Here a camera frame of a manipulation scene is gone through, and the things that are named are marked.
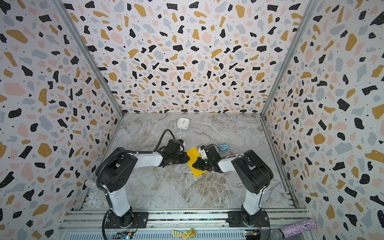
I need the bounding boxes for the yellow square paper sheet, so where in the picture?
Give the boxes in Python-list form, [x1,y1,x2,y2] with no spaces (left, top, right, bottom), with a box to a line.
[186,148,207,178]

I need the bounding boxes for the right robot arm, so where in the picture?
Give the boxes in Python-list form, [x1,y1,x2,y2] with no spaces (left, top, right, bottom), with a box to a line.
[193,145,274,227]

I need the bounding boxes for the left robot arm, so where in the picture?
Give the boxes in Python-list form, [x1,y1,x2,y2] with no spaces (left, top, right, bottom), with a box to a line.
[96,139,190,218]

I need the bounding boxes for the blue owl toy block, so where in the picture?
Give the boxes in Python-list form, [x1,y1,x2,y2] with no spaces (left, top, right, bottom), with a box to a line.
[219,143,230,152]

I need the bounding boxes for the glitter microphone left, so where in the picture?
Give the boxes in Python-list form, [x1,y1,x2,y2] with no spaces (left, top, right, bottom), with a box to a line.
[85,180,105,195]

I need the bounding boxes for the glitter microphone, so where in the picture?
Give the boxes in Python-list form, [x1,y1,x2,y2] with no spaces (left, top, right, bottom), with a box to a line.
[85,180,105,195]
[269,219,317,240]

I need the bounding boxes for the glitter microphone right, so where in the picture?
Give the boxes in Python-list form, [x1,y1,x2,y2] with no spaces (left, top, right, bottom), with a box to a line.
[269,219,317,240]

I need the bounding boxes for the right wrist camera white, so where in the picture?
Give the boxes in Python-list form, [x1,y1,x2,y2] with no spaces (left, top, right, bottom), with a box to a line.
[199,149,208,160]

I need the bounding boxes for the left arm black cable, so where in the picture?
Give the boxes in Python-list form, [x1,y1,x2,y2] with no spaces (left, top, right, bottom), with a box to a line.
[95,128,178,240]

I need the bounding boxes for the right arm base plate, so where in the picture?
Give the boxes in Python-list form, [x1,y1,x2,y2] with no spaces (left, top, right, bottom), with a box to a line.
[226,210,270,228]

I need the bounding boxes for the colourful stickers on rail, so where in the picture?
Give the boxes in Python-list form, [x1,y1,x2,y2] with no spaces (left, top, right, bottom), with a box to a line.
[172,228,197,240]

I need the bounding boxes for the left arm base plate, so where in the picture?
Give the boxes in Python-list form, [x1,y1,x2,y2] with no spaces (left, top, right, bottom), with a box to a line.
[105,212,149,229]

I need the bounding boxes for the aluminium rail frame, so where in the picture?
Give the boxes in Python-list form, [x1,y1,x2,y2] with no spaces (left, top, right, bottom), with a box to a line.
[58,209,309,240]

